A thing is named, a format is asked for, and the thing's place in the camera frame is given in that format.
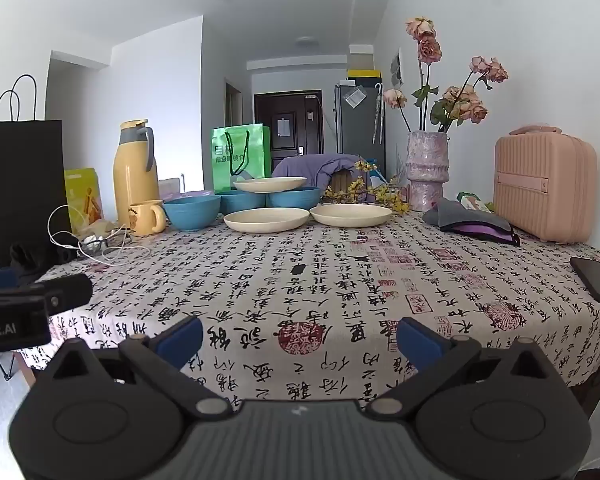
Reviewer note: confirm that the clear umbrella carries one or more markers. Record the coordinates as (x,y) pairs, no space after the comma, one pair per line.
(378,110)

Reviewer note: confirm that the yellow thermos jug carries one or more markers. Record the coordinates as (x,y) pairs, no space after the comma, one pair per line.
(135,175)

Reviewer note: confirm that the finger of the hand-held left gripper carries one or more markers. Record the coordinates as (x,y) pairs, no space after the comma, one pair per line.
(65,291)

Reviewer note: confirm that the grey cloth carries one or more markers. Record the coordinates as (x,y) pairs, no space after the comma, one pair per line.
(455,212)

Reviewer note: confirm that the dark cloth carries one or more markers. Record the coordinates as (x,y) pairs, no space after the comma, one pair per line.
(35,260)

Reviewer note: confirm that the black paper bag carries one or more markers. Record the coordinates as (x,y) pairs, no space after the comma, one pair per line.
(25,185)

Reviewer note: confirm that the cream plate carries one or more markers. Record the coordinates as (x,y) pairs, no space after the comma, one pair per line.
(351,215)
(270,185)
(266,221)

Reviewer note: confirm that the grey refrigerator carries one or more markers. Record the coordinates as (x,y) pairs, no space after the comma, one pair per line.
(360,125)

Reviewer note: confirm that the pink hard case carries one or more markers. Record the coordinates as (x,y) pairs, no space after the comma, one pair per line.
(545,185)

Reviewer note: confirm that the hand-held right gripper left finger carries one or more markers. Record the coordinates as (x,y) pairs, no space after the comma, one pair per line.
(181,341)

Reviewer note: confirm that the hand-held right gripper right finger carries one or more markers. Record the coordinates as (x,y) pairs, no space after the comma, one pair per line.
(419,342)

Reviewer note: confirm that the black eyeglasses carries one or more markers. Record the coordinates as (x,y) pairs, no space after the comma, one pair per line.
(94,245)

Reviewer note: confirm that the purple pouch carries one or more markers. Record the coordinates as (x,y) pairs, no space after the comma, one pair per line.
(485,234)

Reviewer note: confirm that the clear plastic bag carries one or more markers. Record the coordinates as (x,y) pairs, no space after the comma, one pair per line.
(97,232)

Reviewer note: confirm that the pale dried grass stems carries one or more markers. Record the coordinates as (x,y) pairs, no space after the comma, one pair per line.
(400,165)

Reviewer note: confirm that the side room door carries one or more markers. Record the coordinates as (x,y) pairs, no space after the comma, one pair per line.
(233,102)

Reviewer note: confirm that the green paper bag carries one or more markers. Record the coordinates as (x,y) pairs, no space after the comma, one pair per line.
(230,160)

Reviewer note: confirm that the pink textured vase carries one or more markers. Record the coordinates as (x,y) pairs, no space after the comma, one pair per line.
(426,170)

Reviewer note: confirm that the black phone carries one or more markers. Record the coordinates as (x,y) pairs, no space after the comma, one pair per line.
(596,277)

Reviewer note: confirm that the dark entrance door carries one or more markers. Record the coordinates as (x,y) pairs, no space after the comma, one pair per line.
(287,120)

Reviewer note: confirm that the yellow mug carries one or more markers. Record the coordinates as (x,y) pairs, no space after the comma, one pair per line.
(142,219)

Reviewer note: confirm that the wooden chair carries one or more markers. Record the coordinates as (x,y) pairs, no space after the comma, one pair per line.
(347,179)

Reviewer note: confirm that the dried pink roses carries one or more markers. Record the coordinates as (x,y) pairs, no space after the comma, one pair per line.
(429,50)

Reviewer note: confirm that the yellow snack box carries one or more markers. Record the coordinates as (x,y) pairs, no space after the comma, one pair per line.
(82,192)

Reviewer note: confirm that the blue bowl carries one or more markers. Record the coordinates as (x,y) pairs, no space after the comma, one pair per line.
(242,202)
(295,200)
(190,215)

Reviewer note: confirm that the cardboard box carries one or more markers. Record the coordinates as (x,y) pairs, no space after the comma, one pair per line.
(362,56)

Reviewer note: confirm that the yellow blossom branch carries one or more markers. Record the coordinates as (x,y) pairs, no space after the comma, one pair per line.
(387,205)

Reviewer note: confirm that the purple jacket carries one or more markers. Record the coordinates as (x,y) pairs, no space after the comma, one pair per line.
(310,167)

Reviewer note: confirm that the blue plastic bag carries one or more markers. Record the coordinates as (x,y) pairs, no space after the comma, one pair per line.
(376,170)

